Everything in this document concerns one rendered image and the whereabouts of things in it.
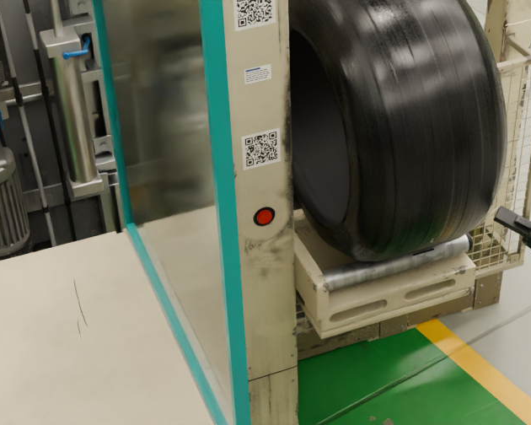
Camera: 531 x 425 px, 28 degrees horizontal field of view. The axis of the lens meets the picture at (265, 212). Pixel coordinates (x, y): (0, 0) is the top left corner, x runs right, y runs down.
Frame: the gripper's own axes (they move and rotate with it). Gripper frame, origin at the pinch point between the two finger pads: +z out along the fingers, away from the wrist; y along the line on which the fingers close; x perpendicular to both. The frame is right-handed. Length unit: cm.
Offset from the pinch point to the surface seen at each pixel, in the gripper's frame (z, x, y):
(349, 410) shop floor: 1, -13, 115
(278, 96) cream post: 50, -10, -16
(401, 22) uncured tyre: 37.0, 8.1, -28.4
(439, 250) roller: 8.7, -5.2, 15.4
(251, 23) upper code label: 59, -8, -30
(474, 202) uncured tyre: 9.5, -6.2, -9.6
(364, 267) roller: 20.8, -17.1, 15.2
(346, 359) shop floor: 8, 4, 125
